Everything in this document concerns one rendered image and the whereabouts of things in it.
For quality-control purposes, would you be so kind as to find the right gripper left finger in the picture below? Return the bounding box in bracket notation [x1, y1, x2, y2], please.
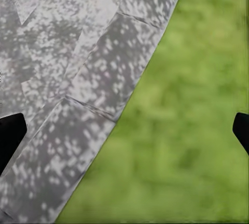
[0, 113, 27, 175]

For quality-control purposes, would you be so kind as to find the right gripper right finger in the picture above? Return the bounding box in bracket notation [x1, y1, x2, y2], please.
[232, 113, 249, 155]

